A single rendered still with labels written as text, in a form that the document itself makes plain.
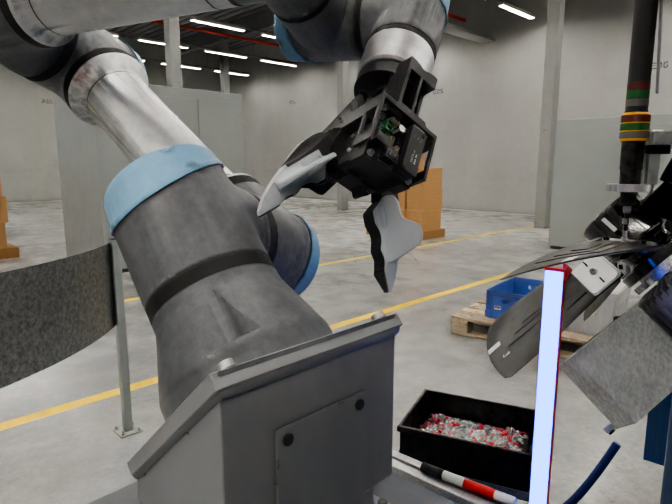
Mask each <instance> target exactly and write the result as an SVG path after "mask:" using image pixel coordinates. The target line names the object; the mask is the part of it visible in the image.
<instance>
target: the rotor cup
mask: <svg viewBox="0 0 672 504"><path fill-rule="evenodd" d="M620 198H621V197H619V198H617V199H616V200H615V201H613V202H612V203H611V204H610V205H609V206H608V207H606V208H605V209H604V210H603V211H602V212H601V213H600V214H599V215H598V216H597V217H596V218H595V219H594V220H593V221H592V222H591V223H590V224H589V225H588V226H587V228H586V229H585V231H584V234H583V235H584V237H585V238H586V239H587V240H592V239H595V238H598V237H610V238H615V239H621V237H622V235H623V225H624V224H622V221H623V218H624V214H625V213H623V206H621V204H619V203H620V202H619V200H620ZM636 199H637V198H636ZM636 201H637V202H636V205H634V206H632V207H631V209H632V211H631V213H629V219H630V222H629V224H628V230H627V237H628V240H646V241H651V242H655V243H657V245H662V244H667V245H666V246H665V247H664V248H662V249H659V250H655V251H650V252H647V251H639V252H629V253H628V254H614V255H607V256H605V257H607V258H608V259H609V260H610V261H611V262H613V263H619V262H624V263H626V264H627V265H628V266H629V267H630V273H629V274H628V275H627V276H626V277H625V278H624V279H623V283H624V284H625V285H626V286H627V287H628V288H632V287H633V286H634V285H635V284H637V283H638V282H639V281H640V280H641V279H642V278H643V277H645V276H646V275H647V274H648V273H650V272H651V271H652V270H653V269H654V268H656V267H657V266H658V265H659V264H661V263H662V262H663V261H664V260H665V259H667V258H668V257H669V256H670V255H672V233H671V232H669V231H668V230H667V229H666V227H665V223H666V221H667V219H664V218H662V217H659V216H656V215H654V214H651V213H648V212H646V211H643V210H640V209H638V207H639V206H640V201H639V200H638V199H637V200H636ZM603 218H606V219H607V220H608V221H609V222H610V223H611V224H612V225H613V226H615V227H616V228H617V230H616V231H615V232H614V231H613V230H612V229H610V228H609V227H608V226H607V225H606V224H605V223H604V222H603V221H601V220H602V219H603Z"/></svg>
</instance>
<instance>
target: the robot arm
mask: <svg viewBox="0 0 672 504"><path fill-rule="evenodd" d="M258 3H265V4H266V5H267V6H268V7H269V8H270V9H271V10H272V12H273V13H274V34H275V39H276V41H277V42H278V43H279V49H280V51H281V53H282V54H283V55H284V56H285V57H286V58H287V59H289V60H291V61H294V62H308V63H313V64H318V63H323V62H332V61H360V64H359V67H358V70H357V73H356V78H357V79H356V82H355V85H354V96H355V98H354V99H353V100H352V101H351V102H350V103H349V104H348V105H347V106H346V107H345V108H344V109H343V111H342V112H341V113H340V114H339V115H338V116H337V117H336V118H335V119H334V120H333V121H332V122H331V123H330V124H329V125H328V126H327V127H326V128H325V129H324V130H323V131H322V132H319V133H316V134H314V135H312V136H310V137H308V138H307V139H305V140H303V141H302V142H300V143H299V144H298V145H297V146H296V147H295V148H294V149H293V150H292V152H291V153H290V154H289V156H288V157H287V158H286V160H285V161H284V162H283V164H282V165H281V166H280V169H279V170H278V171H277V173H276V174H275V175H274V177H273V178H272V180H271V181H270V183H269V184H268V186H267V187H266V189H265V188H264V187H263V186H262V185H261V184H260V183H259V182H258V181H257V180H256V179H255V178H253V177H252V176H251V175H248V174H243V173H235V174H233V173H232V172H231V171H230V170H229V169H228V168H227V167H226V166H225V165H224V164H223V163H222V161H220V160H219V159H218V158H217V157H216V155H215V154H214V153H213V152H212V151H211V150H210V149H208V148H207V147H206V146H205V145H204V144H203V143H202V142H201V141H200V140H199V139H198V137H197V136H196V135H195V134H194V133H193V132H192V131H191V130H190V129H189V128H188V127H187V126H186V125H185V124H184V123H183V122H182V121H181V120H180V119H179V118H178V117H177V116H176V115H175V114H174V113H173V112H172V111H171V110H170V109H169V108H168V107H167V106H166V105H165V104H164V103H163V102H162V101H161V100H160V99H159V98H158V97H157V96H156V95H155V94H154V93H153V92H152V90H151V89H150V88H149V87H148V77H147V73H146V69H145V66H144V63H143V61H142V60H141V58H140V57H139V56H138V54H137V53H136V52H135V51H134V50H133V49H132V48H131V47H130V46H129V45H128V44H127V43H126V42H124V41H123V40H121V39H119V38H118V37H116V36H113V35H112V34H110V33H109V32H107V31H106V30H105V29H109V28H115V27H121V26H127V25H133V24H139V23H145V22H151V21H157V20H163V19H169V18H174V17H180V16H186V15H192V14H198V13H204V12H210V11H216V10H222V9H228V8H234V7H240V6H245V5H252V4H258ZM449 5H450V0H0V63H1V64H2V65H3V66H5V67H6V68H7V69H9V70H11V71H13V72H14V73H16V74H18V75H20V76H23V77H25V78H26V79H28V80H30V81H32V82H34V83H36V84H38V85H40V86H42V87H44V88H46V89H48V90H50V91H52V92H53V93H55V94H56V95H58V96H59V97H60V98H61V99H62V100H63V101H64V102H65V103H66V104H67V106H68V107H69V108H70V109H71V110H72V112H73V113H74V114H75V115H76V116H77V117H78V118H79V119H80V120H82V121H83V122H85V123H87V124H89V125H92V126H96V127H101V128H102V129H103V130H104V131H105V133H106V134H107V135H108V136H109V137H110V138H111V140H112V141H113V142H114V143H115V144H116V145H117V146H118V148H119V149H120V150H121V151H122V152H123V153H124V154H125V156H126V157H127V158H128V159H129V160H130V161H131V163H130V164H129V165H128V166H126V167H125V168H124V169H123V170H121V171H120V172H119V173H118V174H117V175H116V177H115V178H114V179H113V180H112V182H111V183H110V185H109V186H108V188H107V190H106V193H105V197H104V209H105V212H106V215H107V218H108V221H109V223H110V234H111V236H112V237H115V239H116V242H117V244H118V246H119V249H120V251H121V254H122V256H123V258H124V261H125V263H126V266H127V268H128V270H129V273H130V275H131V278H132V280H133V283H134V285H135V287H136V290H137V292H138V295H139V297H140V299H141V302H142V304H143V307H144V309H145V312H146V314H147V316H148V319H149V321H150V323H151V326H152V328H153V331H154V333H155V337H156V350H157V372H158V394H159V406H160V410H161V413H162V415H163V418H164V420H165V421H166V420H167V419H168V418H169V417H170V416H171V415H172V414H173V413H174V411H175V410H176V409H177V408H178V407H179V406H180V405H181V404H182V403H183V402H184V401H185V400H186V398H187V397H188V396H189V395H190V394H191V393H192V392H193V391H194V390H195V389H196V388H197V387H198V386H199V384H200V383H201V382H202V381H203V380H204V379H205V378H206V377H207V376H208V375H209V374H210V373H213V372H216V371H218V369H217V367H216V365H217V364H218V363H220V362H221V361H223V360H225V359H228V358H233V360H234V362H235V363H236V364H240V363H243V362H246V361H249V360H252V359H255V358H259V357H262V356H265V355H268V354H271V353H274V352H277V351H280V350H283V349H286V348H289V347H292V346H295V345H298V344H301V343H304V342H307V341H310V340H313V339H317V338H320V337H323V336H326V335H329V334H332V333H333V332H332V330H331V328H330V327H329V325H328V323H327V322H326V321H325V320H324V319H323V318H322V317H321V316H320V315H319V314H318V313H317V312H316V311H315V310H314V309H313V308H312V307H311V306H310V305H309V304H308V303H307V302H306V301H304V300H303V299H302V298H301V297H300V296H299V295H300V294H301V293H303V292H304V291H305V290H306V289H307V287H308V286H309V285H310V283H311V282H312V280H313V278H314V276H315V274H316V272H317V269H318V265H319V258H320V246H319V241H318V238H317V235H316V233H315V231H314V230H313V228H312V227H311V226H310V225H309V224H308V223H307V221H306V220H305V219H304V218H303V217H301V216H299V215H297V214H295V213H291V212H289V211H288V210H287V209H286V208H284V207H283V206H282V205H281V203H282V202H283V201H284V200H285V199H288V198H290V197H292V196H294V195H296V194H297V193H298V192H299V190H300V189H301V188H309V189H310V190H312V191H313V192H315V193H316V194H319V195H323V194H325V193H326V192H327V191H328V190H329V189H330V188H331V187H332V186H333V185H335V184H336V183H337V182H338V183H339V184H341V185H342V186H343V187H345V188H346V189H348V190H349V191H351V192H352V197H353V198H354V199H358V198H361V197H364V196H368V195H370V194H371V203H372V204H371V205H370V206H369V207H368V209H367V210H366V211H365V212H364V213H363V220H364V225H365V228H366V230H367V231H368V233H369V235H370V238H371V250H370V252H371V255H372V257H373V260H374V273H373V274H374V277H375V278H376V280H377V282H378V283H379V285H380V287H381V288H382V290H383V291H384V293H388V292H391V290H392V287H393V284H394V281H395V277H396V272H397V262H398V259H400V258H401V257H403V256H404V255H406V254H407V253H409V252H410V251H412V250H413V249H415V248H416V247H418V246H419V245H420V244H421V242H422V240H423V231H422V228H421V226H420V224H419V223H417V222H414V221H411V220H408V219H405V218H404V217H403V216H402V213H401V209H400V205H399V197H398V193H400V192H403V191H406V190H408V189H409V188H410V187H412V186H415V185H417V184H420V183H422V182H425V181H426V179H427V175H428V171H429V167H430V163H431V159H432V155H433V151H434V147H435V143H436V139H437V136H436V135H435V134H434V133H433V132H431V131H430V130H429V129H428V128H427V127H426V122H424V121H423V120H422V119H421V118H420V117H419V116H418V115H419V112H420V108H421V104H422V101H423V98H424V96H425V95H426V94H428V93H430V92H432V91H433V90H435V87H436V84H437V80H438V79H437V78H436V77H435V76H434V75H433V74H431V73H432V70H433V66H434V63H435V60H436V56H437V53H438V49H439V46H440V42H441V39H442V35H443V32H444V30H445V29H446V26H447V23H448V10H449ZM15 20H16V21H15ZM415 126H418V127H419V128H420V129H421V130H422V131H423V132H424V133H422V132H421V131H420V130H419V129H418V128H417V127H415ZM426 136H427V137H426ZM427 151H428V155H427V159H426V162H425V166H424V170H423V171H421V172H419V173H417V171H418V167H419V163H420V160H421V156H422V154H423V153H425V152H427Z"/></svg>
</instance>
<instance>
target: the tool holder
mask: <svg viewBox="0 0 672 504"><path fill-rule="evenodd" d="M650 134H651V136H650V138H651V137H652V139H651V140H650V141H649V140H648V141H646V143H645V154H644V164H643V170H642V174H641V184H619V183H607V184H606V191H613V192H652V191H653V187H654V185H653V184H658V174H659V165H660V155H661V154H670V149H671V145H672V131H652V132H651V133H650ZM650 134H649V135H650Z"/></svg>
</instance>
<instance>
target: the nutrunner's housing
mask: <svg viewBox="0 0 672 504"><path fill-rule="evenodd" d="M645 143H646V141H621V153H620V164H619V169H620V175H619V184H641V174H642V170H643V164H644V154H645ZM620 193H621V194H620V195H621V196H620V197H621V198H620V200H619V202H620V203H619V204H621V206H634V205H636V202H637V201H636V200H637V199H636V198H637V194H636V193H639V192H620Z"/></svg>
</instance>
